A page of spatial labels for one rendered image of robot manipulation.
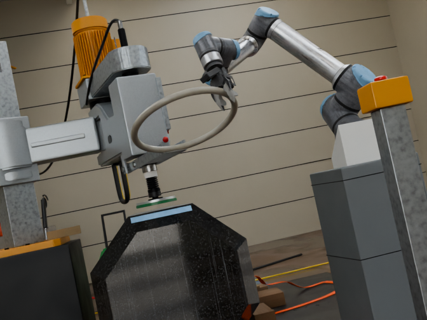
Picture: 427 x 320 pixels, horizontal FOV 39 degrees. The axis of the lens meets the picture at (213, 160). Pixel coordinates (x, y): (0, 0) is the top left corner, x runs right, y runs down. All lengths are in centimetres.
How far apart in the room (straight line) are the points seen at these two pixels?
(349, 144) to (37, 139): 191
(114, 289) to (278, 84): 645
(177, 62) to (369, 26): 308
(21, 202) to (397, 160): 256
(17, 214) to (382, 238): 214
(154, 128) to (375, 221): 122
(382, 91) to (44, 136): 248
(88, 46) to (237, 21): 544
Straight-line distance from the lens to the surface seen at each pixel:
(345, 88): 306
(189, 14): 907
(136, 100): 320
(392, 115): 187
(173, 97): 244
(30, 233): 386
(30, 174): 385
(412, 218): 187
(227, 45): 271
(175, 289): 307
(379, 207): 287
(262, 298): 420
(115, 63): 325
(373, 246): 286
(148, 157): 304
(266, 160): 887
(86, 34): 394
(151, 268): 305
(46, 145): 385
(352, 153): 297
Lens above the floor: 86
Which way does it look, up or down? 3 degrees up
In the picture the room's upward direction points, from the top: 12 degrees counter-clockwise
